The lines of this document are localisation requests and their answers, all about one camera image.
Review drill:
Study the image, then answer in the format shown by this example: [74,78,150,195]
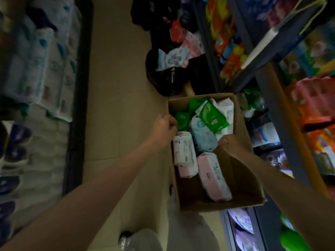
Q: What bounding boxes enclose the person's right hand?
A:
[217,134,250,160]

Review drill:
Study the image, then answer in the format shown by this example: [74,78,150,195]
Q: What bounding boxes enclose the person's left hand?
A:
[149,114,178,152]

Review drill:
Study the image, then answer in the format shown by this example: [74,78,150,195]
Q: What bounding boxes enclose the cardboard box of wipes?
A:
[172,97,235,203]

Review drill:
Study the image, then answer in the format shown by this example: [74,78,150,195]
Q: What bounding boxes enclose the brown cardboard box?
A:
[166,92,268,214]

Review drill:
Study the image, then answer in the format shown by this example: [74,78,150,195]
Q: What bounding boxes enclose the person's left forearm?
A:
[0,142,159,251]

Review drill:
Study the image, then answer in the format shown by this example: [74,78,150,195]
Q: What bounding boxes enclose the person's right forearm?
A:
[238,150,335,251]

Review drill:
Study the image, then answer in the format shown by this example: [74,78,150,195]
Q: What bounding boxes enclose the person's grey trousers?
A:
[125,190,222,251]

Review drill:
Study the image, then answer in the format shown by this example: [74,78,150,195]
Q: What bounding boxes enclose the person's left shoe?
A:
[118,230,134,248]

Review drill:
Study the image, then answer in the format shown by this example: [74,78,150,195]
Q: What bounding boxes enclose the white blue detergent bag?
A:
[248,122,282,150]

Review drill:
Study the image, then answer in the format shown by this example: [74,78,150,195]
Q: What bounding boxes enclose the purple yellow softener pack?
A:
[261,148,294,178]

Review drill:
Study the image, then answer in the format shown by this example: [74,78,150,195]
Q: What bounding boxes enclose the green white bottles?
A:
[238,86,266,120]

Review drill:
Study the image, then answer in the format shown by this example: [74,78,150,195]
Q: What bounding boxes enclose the beige cylinder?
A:
[183,81,196,97]

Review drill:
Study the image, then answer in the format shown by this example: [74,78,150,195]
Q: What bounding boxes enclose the black plastic bag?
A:
[145,47,218,97]
[131,0,189,50]

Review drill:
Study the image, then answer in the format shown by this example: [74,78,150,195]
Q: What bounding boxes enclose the white teal printed pack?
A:
[156,47,191,72]

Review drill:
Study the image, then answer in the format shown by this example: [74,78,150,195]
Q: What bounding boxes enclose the purple refill bags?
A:
[226,207,259,251]

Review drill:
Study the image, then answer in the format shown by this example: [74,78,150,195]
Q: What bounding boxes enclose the pink printed pack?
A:
[180,31,206,68]

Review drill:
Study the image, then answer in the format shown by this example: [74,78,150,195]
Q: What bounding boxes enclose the stack of orange red packs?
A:
[286,75,335,178]

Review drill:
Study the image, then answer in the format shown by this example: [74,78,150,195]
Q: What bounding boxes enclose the white rolled tube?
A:
[240,27,280,70]

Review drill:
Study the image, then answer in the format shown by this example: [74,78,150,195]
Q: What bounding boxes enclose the red printed pack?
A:
[169,19,187,44]

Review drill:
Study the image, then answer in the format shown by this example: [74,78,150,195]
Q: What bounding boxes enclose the green plastic bottles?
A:
[278,213,311,251]

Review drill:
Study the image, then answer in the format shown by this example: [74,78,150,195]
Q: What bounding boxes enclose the row of orange yellow packs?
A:
[205,0,249,82]

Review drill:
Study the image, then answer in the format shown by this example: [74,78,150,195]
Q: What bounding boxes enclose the row of green yellow packs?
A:
[278,26,335,82]

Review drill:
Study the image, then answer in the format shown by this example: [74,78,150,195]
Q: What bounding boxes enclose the row of blue purple packs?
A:
[235,0,299,27]

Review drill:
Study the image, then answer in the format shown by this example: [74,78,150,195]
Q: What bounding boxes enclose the stack of white roll packs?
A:
[0,0,82,241]

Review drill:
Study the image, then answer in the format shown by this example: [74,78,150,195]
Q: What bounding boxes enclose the yellowish hanging strap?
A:
[277,0,329,35]

